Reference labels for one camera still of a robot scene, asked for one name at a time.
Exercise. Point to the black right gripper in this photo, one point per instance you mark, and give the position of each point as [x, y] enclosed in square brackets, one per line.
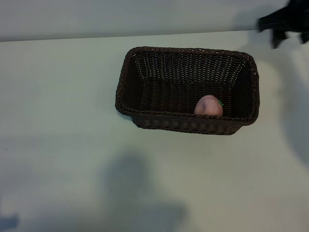
[282, 23]

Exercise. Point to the pink peach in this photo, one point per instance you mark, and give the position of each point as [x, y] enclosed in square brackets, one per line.
[208, 106]

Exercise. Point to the dark brown wicker basket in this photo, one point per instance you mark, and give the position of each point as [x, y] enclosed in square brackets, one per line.
[173, 79]

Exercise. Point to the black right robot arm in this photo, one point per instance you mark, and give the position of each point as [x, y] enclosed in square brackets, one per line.
[301, 6]

